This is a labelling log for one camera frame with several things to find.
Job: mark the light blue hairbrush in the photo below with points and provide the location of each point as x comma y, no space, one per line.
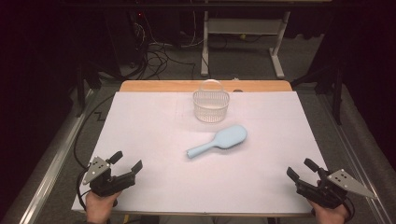
227,137

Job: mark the white plastic basket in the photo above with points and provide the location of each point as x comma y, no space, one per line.
211,105

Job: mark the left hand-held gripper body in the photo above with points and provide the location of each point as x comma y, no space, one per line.
102,183

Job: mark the aluminium floor rail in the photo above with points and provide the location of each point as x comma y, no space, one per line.
49,168
355,149

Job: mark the person's left hand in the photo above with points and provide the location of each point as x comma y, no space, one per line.
98,208

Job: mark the dark stand leg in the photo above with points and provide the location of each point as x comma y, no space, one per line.
336,93
81,90

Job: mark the person's right hand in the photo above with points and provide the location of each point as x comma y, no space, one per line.
330,215

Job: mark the white metal stand frame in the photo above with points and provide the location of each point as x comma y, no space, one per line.
243,26

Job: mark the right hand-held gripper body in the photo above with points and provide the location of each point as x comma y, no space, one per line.
327,191

